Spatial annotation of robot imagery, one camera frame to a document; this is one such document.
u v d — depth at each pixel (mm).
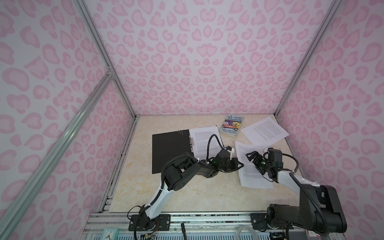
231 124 1105
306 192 419
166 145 1042
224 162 782
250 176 875
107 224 750
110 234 690
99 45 803
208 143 787
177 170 568
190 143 1034
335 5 682
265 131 1105
